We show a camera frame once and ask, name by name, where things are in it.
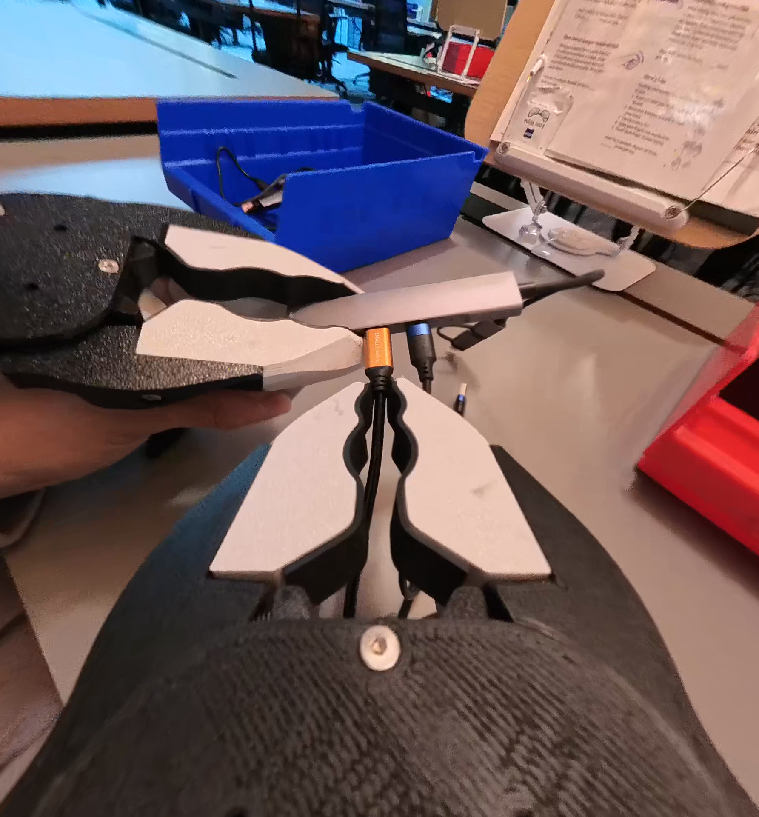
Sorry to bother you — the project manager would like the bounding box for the black plug usb cable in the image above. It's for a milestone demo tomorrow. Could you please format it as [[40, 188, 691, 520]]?
[[437, 319, 507, 352]]

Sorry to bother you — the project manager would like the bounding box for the blue plug usb cable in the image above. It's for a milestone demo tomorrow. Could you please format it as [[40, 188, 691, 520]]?
[[406, 322, 437, 393]]

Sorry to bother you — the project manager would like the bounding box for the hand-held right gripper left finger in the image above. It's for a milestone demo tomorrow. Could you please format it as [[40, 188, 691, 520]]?
[[208, 381, 371, 604]]

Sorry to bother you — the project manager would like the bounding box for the long pale table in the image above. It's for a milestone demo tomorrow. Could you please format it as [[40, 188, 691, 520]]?
[[0, 0, 339, 129]]

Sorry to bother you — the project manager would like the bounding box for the blue storage bin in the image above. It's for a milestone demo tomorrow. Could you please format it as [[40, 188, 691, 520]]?
[[156, 97, 489, 274]]

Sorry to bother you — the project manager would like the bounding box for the grey usb hub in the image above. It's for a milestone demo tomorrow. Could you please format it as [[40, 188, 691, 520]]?
[[288, 271, 524, 333]]

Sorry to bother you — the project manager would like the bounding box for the black cable of grey hub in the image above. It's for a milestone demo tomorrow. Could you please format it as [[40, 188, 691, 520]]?
[[516, 269, 605, 302]]

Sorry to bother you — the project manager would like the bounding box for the document stand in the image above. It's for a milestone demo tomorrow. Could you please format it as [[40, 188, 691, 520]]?
[[464, 0, 759, 293]]

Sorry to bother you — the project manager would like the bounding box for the orange plug usb cable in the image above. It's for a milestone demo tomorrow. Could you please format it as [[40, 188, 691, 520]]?
[[342, 327, 393, 620]]

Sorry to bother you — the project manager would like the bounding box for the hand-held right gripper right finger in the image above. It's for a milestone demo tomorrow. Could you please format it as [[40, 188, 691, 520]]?
[[389, 377, 553, 604]]

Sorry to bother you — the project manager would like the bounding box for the background wooden table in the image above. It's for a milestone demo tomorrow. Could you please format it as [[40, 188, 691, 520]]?
[[348, 50, 482, 119]]

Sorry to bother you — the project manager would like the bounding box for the person's left hand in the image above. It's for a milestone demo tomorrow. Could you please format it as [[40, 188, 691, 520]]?
[[0, 373, 292, 505]]

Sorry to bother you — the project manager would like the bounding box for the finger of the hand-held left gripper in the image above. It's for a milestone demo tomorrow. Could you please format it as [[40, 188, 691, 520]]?
[[127, 223, 364, 315], [136, 299, 364, 393]]

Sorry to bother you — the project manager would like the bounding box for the black office chair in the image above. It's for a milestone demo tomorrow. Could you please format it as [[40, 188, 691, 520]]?
[[252, 0, 350, 97]]

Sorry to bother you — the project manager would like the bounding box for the copper plug usb cable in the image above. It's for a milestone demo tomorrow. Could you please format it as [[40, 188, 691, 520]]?
[[215, 146, 320, 217]]

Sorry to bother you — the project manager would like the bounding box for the red box with white frame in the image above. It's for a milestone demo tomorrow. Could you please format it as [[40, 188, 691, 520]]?
[[436, 24, 496, 83]]

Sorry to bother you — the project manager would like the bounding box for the instruction paper sheet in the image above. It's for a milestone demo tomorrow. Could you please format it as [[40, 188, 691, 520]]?
[[491, 0, 759, 218]]

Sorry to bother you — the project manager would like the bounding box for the red storage bin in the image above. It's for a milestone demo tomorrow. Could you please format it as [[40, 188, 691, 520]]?
[[636, 274, 759, 578]]

